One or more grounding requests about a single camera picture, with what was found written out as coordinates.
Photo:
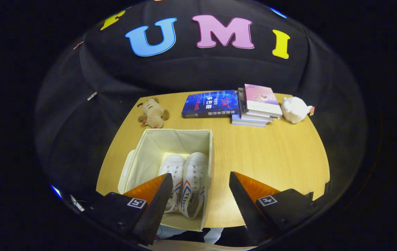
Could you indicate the white clip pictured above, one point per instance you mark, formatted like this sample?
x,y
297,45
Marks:
x,y
92,96

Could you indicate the beige fabric storage box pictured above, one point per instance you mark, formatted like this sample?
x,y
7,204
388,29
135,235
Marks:
x,y
170,141

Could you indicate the lit monitor screen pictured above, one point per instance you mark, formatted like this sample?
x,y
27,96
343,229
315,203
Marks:
x,y
56,191

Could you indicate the pink cover book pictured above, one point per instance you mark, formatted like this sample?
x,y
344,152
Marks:
x,y
261,97

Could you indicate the light blue book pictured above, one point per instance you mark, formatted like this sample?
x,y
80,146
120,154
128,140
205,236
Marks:
x,y
247,123

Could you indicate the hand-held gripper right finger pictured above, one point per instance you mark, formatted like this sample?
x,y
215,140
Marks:
x,y
245,209

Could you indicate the brown plush dog toy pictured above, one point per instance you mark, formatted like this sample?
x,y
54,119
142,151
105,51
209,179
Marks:
x,y
153,113

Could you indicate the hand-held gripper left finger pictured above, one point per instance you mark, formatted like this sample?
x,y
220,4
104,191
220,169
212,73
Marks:
x,y
156,209

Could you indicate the white plush toy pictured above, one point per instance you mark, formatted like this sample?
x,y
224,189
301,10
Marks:
x,y
294,109

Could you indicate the red clip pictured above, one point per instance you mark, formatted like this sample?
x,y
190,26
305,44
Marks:
x,y
78,45

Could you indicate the white canvas shoe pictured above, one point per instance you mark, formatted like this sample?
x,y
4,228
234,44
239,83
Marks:
x,y
195,167
172,167

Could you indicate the black backdrop cloth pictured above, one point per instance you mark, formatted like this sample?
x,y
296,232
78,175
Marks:
x,y
184,69

